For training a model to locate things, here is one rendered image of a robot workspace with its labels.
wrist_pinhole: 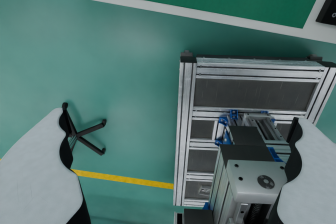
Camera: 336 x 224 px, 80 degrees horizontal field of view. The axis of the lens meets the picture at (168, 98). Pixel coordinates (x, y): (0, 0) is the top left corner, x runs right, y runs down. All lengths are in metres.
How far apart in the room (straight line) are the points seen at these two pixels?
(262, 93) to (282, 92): 0.11
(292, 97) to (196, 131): 0.60
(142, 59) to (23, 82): 0.88
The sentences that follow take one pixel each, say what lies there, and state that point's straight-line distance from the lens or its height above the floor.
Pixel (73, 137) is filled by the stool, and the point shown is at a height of 0.10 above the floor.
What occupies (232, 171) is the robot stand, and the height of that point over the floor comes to 0.94.
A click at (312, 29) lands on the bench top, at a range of 0.61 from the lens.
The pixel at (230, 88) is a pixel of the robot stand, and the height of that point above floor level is 0.21.
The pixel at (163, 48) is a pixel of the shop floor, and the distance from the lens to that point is 1.31.
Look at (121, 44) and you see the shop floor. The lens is 1.35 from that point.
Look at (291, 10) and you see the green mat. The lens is 0.57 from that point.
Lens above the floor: 1.26
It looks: 60 degrees down
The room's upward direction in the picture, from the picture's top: 175 degrees counter-clockwise
